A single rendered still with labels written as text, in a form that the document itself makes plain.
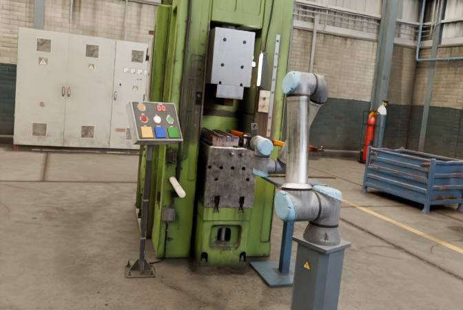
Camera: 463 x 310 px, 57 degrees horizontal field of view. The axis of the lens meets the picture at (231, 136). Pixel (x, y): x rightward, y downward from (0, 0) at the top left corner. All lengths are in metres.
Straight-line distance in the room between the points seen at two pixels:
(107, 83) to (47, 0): 1.89
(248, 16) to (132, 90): 5.18
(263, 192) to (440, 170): 3.34
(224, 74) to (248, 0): 0.62
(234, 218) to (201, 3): 1.60
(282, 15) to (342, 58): 7.50
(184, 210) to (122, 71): 5.22
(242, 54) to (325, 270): 1.66
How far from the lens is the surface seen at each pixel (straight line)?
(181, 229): 3.41
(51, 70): 8.18
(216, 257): 3.33
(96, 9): 8.95
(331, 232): 2.25
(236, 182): 3.19
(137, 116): 2.84
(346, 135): 11.10
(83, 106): 8.20
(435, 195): 6.35
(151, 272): 3.17
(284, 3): 3.50
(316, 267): 2.25
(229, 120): 3.66
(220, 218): 3.23
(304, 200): 2.11
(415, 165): 6.33
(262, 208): 3.53
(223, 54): 3.15
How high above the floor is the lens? 1.30
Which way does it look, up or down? 5 degrees down
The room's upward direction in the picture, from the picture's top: 5 degrees clockwise
